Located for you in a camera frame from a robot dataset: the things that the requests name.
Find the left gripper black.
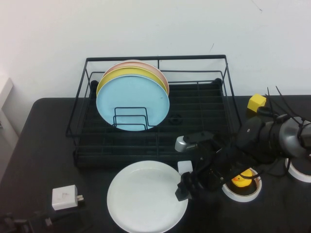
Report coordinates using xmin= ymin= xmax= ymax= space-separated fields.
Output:
xmin=0 ymin=213 xmax=34 ymax=233

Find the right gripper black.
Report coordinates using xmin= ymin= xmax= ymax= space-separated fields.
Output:
xmin=175 ymin=143 xmax=242 ymax=202

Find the white plate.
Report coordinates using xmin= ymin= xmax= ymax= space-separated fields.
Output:
xmin=106 ymin=160 xmax=189 ymax=233

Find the light blue plate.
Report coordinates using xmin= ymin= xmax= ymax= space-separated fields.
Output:
xmin=96 ymin=74 xmax=170 ymax=132

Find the yellow plate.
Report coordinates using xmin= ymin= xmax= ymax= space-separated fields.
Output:
xmin=96 ymin=67 xmax=170 ymax=98

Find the pink plate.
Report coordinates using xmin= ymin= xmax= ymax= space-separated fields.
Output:
xmin=103 ymin=60 xmax=170 ymax=94

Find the white foam cube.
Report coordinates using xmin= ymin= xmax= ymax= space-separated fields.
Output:
xmin=177 ymin=160 xmax=193 ymax=175

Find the white plug charger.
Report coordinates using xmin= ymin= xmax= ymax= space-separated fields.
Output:
xmin=52 ymin=184 xmax=85 ymax=211

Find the yellow rubber duck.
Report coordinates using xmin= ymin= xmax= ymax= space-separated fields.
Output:
xmin=231 ymin=169 xmax=253 ymax=188

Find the white double-sided tape roll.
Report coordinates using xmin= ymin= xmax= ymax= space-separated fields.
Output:
xmin=284 ymin=155 xmax=311 ymax=183
xmin=221 ymin=167 xmax=263 ymax=203

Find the yellow foam cube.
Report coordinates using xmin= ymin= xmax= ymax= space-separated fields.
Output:
xmin=247 ymin=93 xmax=267 ymax=113

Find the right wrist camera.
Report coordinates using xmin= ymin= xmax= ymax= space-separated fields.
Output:
xmin=174 ymin=131 xmax=215 ymax=153

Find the black wire dish rack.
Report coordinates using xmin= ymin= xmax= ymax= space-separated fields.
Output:
xmin=65 ymin=54 xmax=244 ymax=159

